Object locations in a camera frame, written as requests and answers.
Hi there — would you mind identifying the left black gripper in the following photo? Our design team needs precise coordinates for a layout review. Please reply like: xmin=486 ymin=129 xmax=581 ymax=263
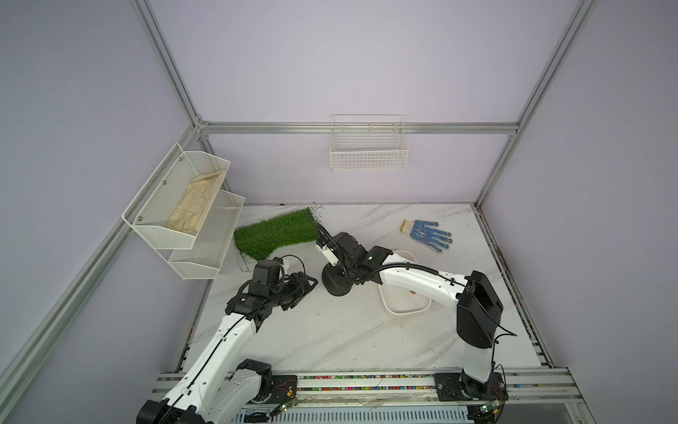
xmin=269 ymin=271 xmax=317 ymax=312

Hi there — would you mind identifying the black round screw base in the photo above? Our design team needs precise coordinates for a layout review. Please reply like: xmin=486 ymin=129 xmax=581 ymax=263
xmin=321 ymin=263 xmax=354 ymax=297

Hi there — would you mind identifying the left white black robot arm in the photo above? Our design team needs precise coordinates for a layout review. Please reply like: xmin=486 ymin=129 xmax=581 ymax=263
xmin=136 ymin=257 xmax=319 ymax=423

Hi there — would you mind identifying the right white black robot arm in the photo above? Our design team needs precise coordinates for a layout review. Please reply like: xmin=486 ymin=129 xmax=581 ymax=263
xmin=316 ymin=224 xmax=503 ymax=399

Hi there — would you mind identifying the white plastic tray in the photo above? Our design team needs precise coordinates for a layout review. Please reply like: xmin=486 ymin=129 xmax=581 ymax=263
xmin=378 ymin=249 xmax=433 ymax=317

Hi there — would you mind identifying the green artificial grass mat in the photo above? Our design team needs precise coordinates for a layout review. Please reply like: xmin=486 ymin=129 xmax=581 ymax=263
xmin=234 ymin=208 xmax=317 ymax=261

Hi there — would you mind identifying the blue dotted work glove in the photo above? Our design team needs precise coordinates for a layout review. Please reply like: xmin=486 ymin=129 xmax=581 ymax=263
xmin=400 ymin=220 xmax=453 ymax=254

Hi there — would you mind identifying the lower white mesh shelf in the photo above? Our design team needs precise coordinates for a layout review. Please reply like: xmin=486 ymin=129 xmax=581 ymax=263
xmin=167 ymin=190 xmax=245 ymax=280

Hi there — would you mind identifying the white mesh shelf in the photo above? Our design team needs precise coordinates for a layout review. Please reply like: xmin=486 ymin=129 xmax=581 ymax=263
xmin=167 ymin=190 xmax=245 ymax=280
xmin=122 ymin=144 xmax=231 ymax=250

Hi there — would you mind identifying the beige cloth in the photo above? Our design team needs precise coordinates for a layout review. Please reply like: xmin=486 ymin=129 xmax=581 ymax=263
xmin=166 ymin=170 xmax=226 ymax=236

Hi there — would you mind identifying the upper white mesh shelf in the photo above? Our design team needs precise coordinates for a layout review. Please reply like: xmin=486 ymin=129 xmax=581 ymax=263
xmin=122 ymin=144 xmax=231 ymax=250

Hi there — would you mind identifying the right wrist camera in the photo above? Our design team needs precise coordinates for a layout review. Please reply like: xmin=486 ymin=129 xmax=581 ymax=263
xmin=316 ymin=241 xmax=339 ymax=267

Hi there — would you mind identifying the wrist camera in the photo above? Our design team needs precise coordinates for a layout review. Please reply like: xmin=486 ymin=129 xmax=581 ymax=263
xmin=316 ymin=241 xmax=339 ymax=267
xmin=273 ymin=257 xmax=290 ymax=280

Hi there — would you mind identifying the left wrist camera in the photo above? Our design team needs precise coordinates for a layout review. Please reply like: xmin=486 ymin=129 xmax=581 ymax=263
xmin=273 ymin=257 xmax=290 ymax=280

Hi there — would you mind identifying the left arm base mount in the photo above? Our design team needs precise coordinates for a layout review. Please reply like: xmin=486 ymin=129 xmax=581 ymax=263
xmin=224 ymin=359 xmax=298 ymax=405

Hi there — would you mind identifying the white wire wall basket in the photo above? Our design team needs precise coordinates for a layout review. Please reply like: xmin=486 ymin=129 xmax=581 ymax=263
xmin=329 ymin=114 xmax=409 ymax=171

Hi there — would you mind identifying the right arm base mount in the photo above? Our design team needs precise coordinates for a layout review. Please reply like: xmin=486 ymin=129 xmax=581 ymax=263
xmin=434 ymin=370 xmax=508 ymax=402

